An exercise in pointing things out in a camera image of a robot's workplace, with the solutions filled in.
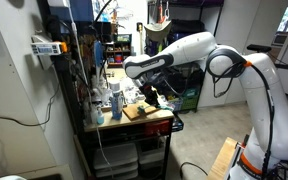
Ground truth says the small clear plastic storage bin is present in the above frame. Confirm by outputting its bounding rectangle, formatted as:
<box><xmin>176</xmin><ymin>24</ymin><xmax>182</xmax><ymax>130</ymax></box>
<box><xmin>137</xmin><ymin>145</ymin><xmax>167</xmax><ymax>166</ymax></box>

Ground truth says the black metal shelf rack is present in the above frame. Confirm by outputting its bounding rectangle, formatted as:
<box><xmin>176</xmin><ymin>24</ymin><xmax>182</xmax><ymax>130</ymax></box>
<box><xmin>145</xmin><ymin>0</ymin><xmax>225</xmax><ymax>113</ymax></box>

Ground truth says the black tool tray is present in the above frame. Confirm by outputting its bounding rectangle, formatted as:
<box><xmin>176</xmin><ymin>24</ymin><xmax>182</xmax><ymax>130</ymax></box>
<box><xmin>170</xmin><ymin>113</ymin><xmax>185</xmax><ymax>134</ymax></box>

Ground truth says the black frame wooden workbench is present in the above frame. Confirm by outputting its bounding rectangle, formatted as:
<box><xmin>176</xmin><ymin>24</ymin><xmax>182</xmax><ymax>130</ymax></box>
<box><xmin>79</xmin><ymin>65</ymin><xmax>176</xmax><ymax>180</ymax></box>

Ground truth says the light wooden robot table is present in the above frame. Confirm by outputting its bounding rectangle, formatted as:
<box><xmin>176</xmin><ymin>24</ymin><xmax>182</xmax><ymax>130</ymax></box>
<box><xmin>205</xmin><ymin>136</ymin><xmax>240</xmax><ymax>180</ymax></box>

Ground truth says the thin black wall cable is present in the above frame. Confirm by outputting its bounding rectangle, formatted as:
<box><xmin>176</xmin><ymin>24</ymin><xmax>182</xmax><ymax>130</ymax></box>
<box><xmin>0</xmin><ymin>82</ymin><xmax>62</xmax><ymax>128</ymax></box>

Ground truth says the black case on shelf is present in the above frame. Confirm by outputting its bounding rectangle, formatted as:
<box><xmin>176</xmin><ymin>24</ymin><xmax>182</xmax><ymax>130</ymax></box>
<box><xmin>169</xmin><ymin>18</ymin><xmax>206</xmax><ymax>34</ymax></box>

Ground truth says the wooden cutting board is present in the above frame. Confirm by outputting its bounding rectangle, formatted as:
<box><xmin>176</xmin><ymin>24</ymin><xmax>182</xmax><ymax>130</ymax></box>
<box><xmin>122</xmin><ymin>100</ymin><xmax>164</xmax><ymax>122</ymax></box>

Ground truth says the green plastic crate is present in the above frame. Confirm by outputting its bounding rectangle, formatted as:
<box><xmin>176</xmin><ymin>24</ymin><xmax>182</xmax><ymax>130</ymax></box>
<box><xmin>178</xmin><ymin>87</ymin><xmax>201</xmax><ymax>113</ymax></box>

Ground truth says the flat clear plastic storage bin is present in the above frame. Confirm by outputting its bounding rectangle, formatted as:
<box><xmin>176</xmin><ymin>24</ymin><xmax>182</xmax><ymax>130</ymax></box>
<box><xmin>94</xmin><ymin>162</ymin><xmax>140</xmax><ymax>180</ymax></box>

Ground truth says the small clear soap bottle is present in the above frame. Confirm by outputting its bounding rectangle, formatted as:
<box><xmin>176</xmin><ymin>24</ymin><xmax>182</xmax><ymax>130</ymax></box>
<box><xmin>96</xmin><ymin>105</ymin><xmax>106</xmax><ymax>126</ymax></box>

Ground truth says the blue spray bottle white cap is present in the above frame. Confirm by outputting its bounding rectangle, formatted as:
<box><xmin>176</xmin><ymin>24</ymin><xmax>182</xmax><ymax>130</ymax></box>
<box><xmin>108</xmin><ymin>81</ymin><xmax>125</xmax><ymax>121</ymax></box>

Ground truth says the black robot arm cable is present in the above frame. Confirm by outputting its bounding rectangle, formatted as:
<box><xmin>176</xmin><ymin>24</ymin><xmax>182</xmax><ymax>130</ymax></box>
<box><xmin>212</xmin><ymin>61</ymin><xmax>276</xmax><ymax>180</ymax></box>

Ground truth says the white label maker device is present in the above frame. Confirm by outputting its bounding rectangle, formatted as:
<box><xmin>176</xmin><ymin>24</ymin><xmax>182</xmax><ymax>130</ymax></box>
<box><xmin>30</xmin><ymin>35</ymin><xmax>68</xmax><ymax>57</ymax></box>

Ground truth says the white hanging cable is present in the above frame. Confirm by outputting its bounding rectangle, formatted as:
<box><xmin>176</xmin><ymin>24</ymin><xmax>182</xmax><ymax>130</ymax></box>
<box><xmin>64</xmin><ymin>0</ymin><xmax>116</xmax><ymax>180</ymax></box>

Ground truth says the black floor cable loop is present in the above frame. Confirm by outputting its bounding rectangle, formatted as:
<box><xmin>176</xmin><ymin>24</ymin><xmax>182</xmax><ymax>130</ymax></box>
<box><xmin>178</xmin><ymin>161</ymin><xmax>209</xmax><ymax>180</ymax></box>

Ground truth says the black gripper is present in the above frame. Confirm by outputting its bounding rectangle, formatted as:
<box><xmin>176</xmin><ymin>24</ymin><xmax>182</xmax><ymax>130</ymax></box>
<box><xmin>134</xmin><ymin>75</ymin><xmax>162</xmax><ymax>107</ymax></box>

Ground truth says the small dark parts organizer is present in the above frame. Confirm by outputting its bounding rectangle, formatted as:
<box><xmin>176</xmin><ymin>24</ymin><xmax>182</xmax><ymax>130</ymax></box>
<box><xmin>103</xmin><ymin>32</ymin><xmax>133</xmax><ymax>69</ymax></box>

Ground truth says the beige hanging hat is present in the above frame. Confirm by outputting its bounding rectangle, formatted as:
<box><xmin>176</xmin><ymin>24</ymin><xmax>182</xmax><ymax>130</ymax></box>
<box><xmin>143</xmin><ymin>20</ymin><xmax>173</xmax><ymax>43</ymax></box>

